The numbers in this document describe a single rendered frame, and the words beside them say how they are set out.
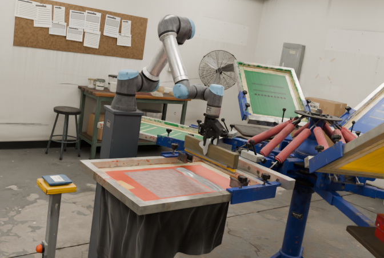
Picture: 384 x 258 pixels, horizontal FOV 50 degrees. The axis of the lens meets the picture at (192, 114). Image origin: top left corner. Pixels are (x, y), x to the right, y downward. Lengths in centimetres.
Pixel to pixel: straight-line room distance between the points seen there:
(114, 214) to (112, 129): 57
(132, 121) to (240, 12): 520
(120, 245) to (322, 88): 519
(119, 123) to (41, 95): 340
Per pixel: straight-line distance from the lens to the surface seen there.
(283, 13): 741
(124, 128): 240
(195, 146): 222
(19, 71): 559
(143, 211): 165
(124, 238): 197
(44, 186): 186
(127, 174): 208
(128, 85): 239
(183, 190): 196
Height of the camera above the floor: 161
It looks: 9 degrees down
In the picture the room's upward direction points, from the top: 9 degrees clockwise
